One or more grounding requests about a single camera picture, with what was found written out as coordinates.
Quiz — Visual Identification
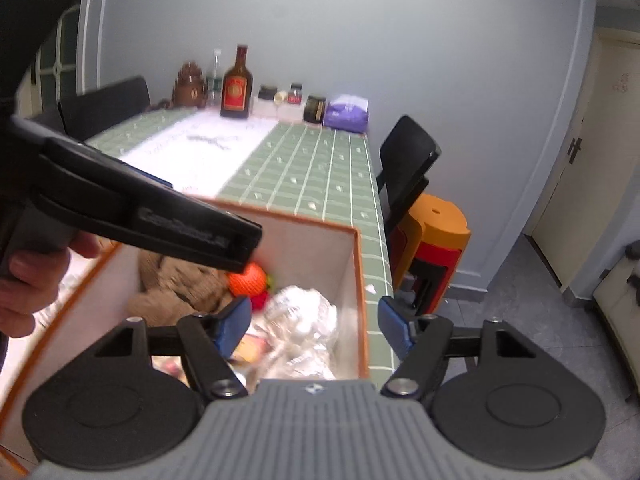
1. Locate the clear bag of white items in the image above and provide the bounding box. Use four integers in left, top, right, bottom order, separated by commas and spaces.
248, 286, 338, 382

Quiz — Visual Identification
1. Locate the cream room door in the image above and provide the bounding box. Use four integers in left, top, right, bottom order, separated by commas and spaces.
524, 27, 639, 298

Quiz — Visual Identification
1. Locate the dark glass jar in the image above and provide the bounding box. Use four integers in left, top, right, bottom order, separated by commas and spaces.
303, 96, 326, 124

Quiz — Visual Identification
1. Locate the purple tissue pack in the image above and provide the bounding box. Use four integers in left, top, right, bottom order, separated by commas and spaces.
323, 94, 369, 134

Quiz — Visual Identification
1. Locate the small red label bottle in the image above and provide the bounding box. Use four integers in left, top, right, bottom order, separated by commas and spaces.
286, 82, 303, 105

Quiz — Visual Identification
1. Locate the black chair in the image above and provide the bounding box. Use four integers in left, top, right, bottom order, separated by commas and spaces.
375, 114, 444, 241
58, 76, 150, 141

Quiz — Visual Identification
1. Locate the green grid tablecloth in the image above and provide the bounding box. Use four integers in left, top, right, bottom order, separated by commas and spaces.
89, 108, 398, 382

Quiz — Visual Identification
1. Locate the brown plush toy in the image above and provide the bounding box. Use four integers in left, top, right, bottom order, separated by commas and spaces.
127, 250, 233, 327

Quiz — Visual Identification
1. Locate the brown bear canister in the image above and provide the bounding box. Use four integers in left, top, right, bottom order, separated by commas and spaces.
149, 62, 207, 110

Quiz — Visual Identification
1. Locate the black chair right side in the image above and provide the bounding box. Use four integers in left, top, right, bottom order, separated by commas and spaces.
375, 114, 444, 241

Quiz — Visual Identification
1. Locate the orange knitted strawberry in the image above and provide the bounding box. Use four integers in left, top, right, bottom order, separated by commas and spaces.
228, 262, 271, 312

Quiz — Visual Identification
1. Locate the orange cardboard box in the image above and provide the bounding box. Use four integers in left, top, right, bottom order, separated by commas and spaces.
1, 198, 369, 479

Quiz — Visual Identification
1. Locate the black chair far left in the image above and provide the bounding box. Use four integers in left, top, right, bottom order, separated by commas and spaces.
58, 76, 150, 141

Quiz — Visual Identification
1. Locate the orange plastic stool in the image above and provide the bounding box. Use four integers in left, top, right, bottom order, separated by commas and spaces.
387, 194, 471, 314

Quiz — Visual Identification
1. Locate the small tape roll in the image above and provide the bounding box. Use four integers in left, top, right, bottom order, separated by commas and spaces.
273, 91, 288, 106

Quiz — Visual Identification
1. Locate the white table runner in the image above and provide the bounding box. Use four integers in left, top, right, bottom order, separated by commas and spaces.
122, 112, 278, 198

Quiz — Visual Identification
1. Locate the clear water bottle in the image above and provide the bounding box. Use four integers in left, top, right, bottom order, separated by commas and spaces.
205, 49, 222, 107

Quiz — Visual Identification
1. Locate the white box stand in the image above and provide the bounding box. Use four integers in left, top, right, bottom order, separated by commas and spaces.
252, 98, 304, 122

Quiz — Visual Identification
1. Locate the brown liquor bottle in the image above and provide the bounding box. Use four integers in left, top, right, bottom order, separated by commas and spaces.
220, 44, 253, 119

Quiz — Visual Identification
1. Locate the glass panel door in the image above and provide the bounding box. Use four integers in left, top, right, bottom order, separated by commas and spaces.
30, 3, 79, 114

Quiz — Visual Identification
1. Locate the person's left hand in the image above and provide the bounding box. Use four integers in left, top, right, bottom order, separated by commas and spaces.
0, 232, 101, 338

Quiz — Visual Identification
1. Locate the pink yellow snack packet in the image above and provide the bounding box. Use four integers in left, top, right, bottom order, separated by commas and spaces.
152, 335, 269, 388

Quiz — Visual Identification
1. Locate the black lid jar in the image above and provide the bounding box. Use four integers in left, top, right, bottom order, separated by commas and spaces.
257, 84, 278, 102

